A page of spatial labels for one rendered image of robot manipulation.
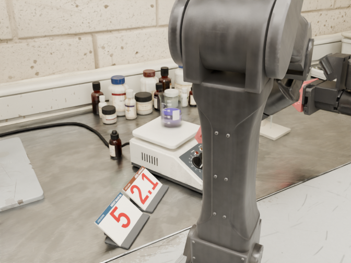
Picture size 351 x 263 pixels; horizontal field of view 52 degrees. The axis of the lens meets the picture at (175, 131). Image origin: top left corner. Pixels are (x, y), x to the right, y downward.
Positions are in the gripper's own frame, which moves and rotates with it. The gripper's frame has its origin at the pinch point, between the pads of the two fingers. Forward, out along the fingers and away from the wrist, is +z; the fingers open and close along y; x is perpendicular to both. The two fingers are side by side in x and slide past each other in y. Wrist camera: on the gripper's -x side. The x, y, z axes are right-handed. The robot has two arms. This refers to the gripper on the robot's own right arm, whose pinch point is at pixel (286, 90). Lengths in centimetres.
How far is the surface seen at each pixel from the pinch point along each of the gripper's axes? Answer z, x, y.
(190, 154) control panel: 2.5, 6.2, 33.0
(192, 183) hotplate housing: -1.0, 10.5, 36.2
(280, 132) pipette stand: 1.1, 12.0, -0.1
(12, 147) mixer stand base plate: 42, 8, 56
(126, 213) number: 1, 10, 52
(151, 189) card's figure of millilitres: 4.1, 10.8, 42.9
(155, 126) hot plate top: 13.8, 2.7, 32.8
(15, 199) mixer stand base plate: 20, 10, 64
